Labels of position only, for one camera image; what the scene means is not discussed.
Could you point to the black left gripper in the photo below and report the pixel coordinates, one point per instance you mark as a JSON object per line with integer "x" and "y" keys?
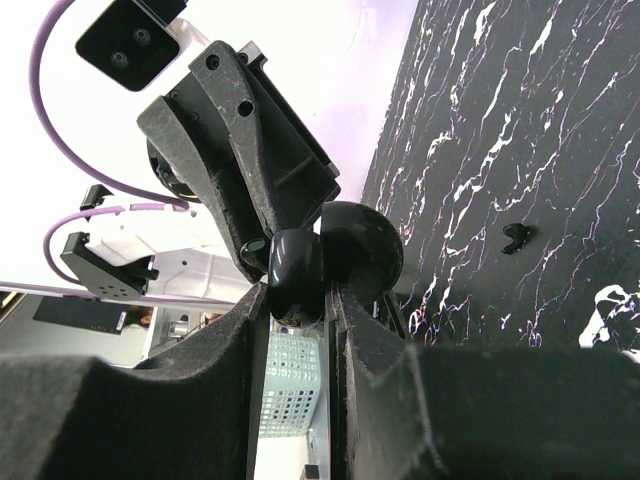
{"x": 226, "y": 109}

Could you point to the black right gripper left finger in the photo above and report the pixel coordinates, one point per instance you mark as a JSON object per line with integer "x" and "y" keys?
{"x": 190, "y": 412}

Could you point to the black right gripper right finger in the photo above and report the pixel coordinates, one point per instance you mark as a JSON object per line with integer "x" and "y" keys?
{"x": 400, "y": 410}

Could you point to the black round earbud case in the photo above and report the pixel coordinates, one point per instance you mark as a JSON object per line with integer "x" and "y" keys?
{"x": 356, "y": 247}

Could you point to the black wireless earbud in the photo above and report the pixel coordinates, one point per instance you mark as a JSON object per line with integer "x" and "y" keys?
{"x": 518, "y": 234}
{"x": 254, "y": 246}

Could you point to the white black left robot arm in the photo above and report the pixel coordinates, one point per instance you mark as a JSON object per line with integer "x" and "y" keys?
{"x": 128, "y": 253}

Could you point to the light blue mesh basket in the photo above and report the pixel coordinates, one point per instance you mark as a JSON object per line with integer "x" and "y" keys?
{"x": 292, "y": 386}

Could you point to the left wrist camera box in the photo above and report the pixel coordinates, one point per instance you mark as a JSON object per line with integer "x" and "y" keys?
{"x": 133, "y": 42}

